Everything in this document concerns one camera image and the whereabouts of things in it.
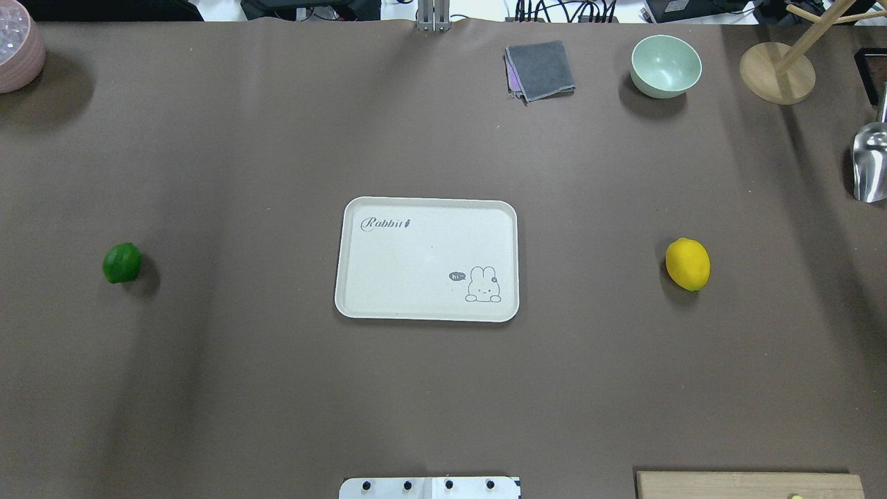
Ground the wooden mug tree stand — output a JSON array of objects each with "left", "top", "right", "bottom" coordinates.
[{"left": 740, "top": 1, "right": 886, "bottom": 105}]

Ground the white rabbit tray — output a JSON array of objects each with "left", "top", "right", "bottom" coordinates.
[{"left": 335, "top": 196, "right": 520, "bottom": 323}]

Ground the grey folded cloth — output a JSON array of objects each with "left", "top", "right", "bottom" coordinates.
[{"left": 504, "top": 40, "right": 576, "bottom": 103}]

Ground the metal scoop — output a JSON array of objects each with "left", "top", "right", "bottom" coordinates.
[{"left": 852, "top": 90, "right": 886, "bottom": 203}]

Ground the wooden cutting board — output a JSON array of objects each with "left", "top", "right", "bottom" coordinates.
[{"left": 636, "top": 471, "right": 865, "bottom": 498}]

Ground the mint green bowl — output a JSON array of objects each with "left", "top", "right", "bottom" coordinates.
[{"left": 630, "top": 35, "right": 703, "bottom": 99}]

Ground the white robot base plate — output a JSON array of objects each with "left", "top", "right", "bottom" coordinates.
[{"left": 338, "top": 475, "right": 522, "bottom": 498}]

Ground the yellow lemon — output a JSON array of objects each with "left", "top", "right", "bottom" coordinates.
[{"left": 665, "top": 238, "right": 712, "bottom": 292}]

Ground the pink bowl of ice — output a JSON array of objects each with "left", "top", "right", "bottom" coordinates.
[{"left": 1, "top": 1, "right": 46, "bottom": 94}]

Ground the green lime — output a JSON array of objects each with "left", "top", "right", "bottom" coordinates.
[{"left": 102, "top": 241, "right": 142, "bottom": 283}]

